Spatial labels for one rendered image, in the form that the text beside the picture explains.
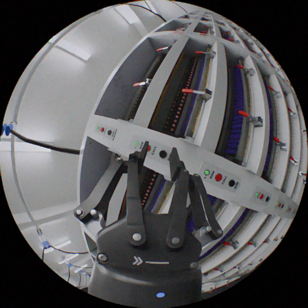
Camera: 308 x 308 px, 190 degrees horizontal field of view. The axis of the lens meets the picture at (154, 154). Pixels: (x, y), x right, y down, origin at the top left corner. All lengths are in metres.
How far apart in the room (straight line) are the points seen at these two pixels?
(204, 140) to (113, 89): 0.43
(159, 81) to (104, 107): 0.27
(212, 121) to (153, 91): 0.19
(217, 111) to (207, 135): 0.07
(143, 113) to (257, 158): 0.36
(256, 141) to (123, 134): 0.41
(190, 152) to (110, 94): 0.42
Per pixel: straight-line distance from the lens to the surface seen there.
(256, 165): 0.32
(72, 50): 1.74
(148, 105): 0.30
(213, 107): 0.28
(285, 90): 0.88
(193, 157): 0.24
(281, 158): 0.49
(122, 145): 0.30
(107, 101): 0.49
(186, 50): 0.75
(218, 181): 0.25
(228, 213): 0.35
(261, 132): 0.36
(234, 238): 0.54
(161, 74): 0.36
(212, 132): 0.26
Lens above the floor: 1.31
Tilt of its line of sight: 18 degrees up
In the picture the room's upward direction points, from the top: 67 degrees counter-clockwise
